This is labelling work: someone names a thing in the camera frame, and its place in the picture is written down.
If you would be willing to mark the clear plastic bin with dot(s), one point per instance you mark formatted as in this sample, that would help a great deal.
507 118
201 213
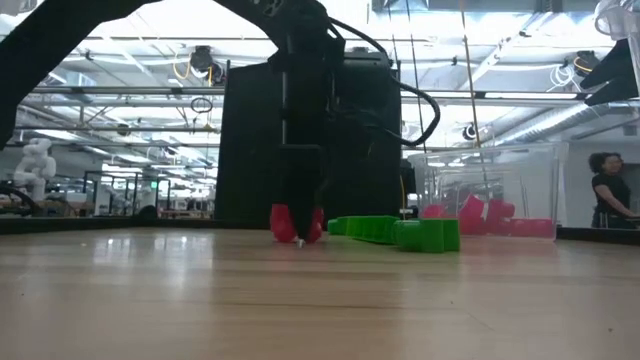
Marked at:
525 170

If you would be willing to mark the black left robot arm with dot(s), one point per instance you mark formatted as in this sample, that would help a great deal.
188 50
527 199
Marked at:
50 40

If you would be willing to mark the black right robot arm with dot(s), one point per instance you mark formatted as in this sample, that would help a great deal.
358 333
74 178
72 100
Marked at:
612 75

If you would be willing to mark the white humanoid robot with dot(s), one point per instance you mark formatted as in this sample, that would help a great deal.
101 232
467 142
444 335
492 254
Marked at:
35 167

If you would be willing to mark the black folding partition screen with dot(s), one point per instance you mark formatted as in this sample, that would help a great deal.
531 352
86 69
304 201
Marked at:
250 150

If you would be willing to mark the long green toy block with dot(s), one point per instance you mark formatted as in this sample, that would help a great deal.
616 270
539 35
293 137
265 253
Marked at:
367 228

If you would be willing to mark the person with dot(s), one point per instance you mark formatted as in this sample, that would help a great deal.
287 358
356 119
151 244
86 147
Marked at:
610 192

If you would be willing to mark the silver ventilation duct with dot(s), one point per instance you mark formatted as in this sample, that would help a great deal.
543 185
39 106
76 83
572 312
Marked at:
550 120

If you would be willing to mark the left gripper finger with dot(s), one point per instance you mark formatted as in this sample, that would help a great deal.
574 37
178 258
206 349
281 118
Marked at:
304 200

